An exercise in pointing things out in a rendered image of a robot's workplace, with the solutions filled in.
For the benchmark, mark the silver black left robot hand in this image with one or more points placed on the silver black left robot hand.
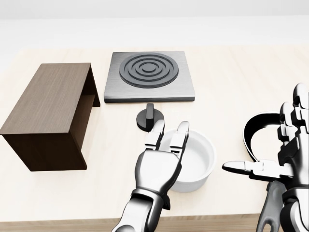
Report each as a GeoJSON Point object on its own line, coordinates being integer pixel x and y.
{"type": "Point", "coordinates": [157, 169]}

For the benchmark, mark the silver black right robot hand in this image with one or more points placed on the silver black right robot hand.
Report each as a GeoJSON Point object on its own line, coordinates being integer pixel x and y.
{"type": "Point", "coordinates": [297, 149]}

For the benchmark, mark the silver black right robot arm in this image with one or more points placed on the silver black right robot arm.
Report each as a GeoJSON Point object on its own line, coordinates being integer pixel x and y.
{"type": "Point", "coordinates": [297, 210]}

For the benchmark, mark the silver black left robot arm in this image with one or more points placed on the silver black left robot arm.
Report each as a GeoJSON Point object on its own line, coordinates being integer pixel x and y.
{"type": "Point", "coordinates": [142, 212]}

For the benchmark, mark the white bowl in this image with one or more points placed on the white bowl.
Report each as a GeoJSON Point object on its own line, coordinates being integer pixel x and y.
{"type": "Point", "coordinates": [200, 159]}

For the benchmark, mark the brown wooden cabinet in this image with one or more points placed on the brown wooden cabinet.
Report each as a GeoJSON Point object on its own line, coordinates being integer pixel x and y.
{"type": "Point", "coordinates": [46, 96]}

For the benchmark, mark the black and white round dish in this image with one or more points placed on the black and white round dish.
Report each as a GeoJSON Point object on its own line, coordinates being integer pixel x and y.
{"type": "Point", "coordinates": [251, 130]}

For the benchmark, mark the round black knob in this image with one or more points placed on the round black knob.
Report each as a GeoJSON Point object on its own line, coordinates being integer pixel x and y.
{"type": "Point", "coordinates": [142, 119]}

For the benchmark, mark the flat dark stove plate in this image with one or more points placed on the flat dark stove plate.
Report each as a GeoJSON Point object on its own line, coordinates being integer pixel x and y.
{"type": "Point", "coordinates": [120, 89]}

